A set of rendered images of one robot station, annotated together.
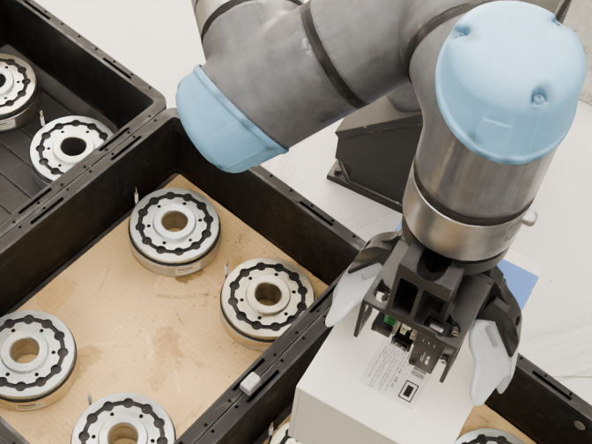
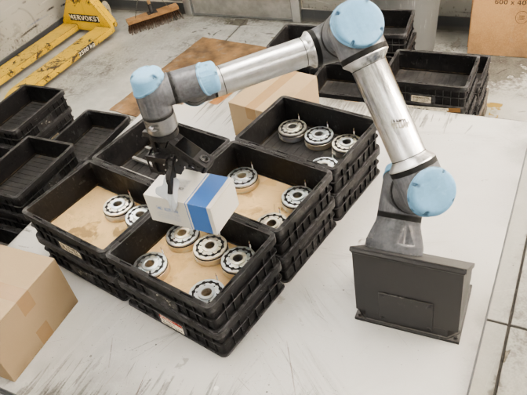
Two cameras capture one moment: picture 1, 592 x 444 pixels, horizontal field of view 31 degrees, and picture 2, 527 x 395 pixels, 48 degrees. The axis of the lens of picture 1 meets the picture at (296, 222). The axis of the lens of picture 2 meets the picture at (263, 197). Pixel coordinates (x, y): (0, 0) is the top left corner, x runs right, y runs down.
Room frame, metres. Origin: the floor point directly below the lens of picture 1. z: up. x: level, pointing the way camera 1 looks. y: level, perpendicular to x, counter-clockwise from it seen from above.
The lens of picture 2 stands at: (0.80, -1.26, 2.08)
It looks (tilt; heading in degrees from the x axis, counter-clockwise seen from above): 40 degrees down; 100
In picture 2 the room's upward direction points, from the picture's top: 11 degrees counter-clockwise
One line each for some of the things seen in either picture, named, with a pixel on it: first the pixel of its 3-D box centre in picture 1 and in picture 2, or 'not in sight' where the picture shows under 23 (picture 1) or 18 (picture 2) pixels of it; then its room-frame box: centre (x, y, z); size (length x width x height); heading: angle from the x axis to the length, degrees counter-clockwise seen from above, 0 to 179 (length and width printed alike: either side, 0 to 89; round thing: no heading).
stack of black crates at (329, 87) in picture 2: not in sight; (351, 107); (0.89, 1.43, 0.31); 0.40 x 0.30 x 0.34; 157
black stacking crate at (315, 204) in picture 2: (146, 320); (256, 197); (0.53, 0.14, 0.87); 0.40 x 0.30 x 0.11; 146
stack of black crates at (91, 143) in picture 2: not in sight; (96, 160); (-0.46, 1.19, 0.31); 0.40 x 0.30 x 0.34; 67
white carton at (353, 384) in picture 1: (416, 350); (191, 199); (0.42, -0.11, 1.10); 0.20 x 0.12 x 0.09; 157
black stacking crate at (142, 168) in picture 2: not in sight; (165, 163); (0.20, 0.36, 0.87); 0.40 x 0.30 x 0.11; 146
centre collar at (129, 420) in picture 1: (122, 438); not in sight; (0.40, 0.14, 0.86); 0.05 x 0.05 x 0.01
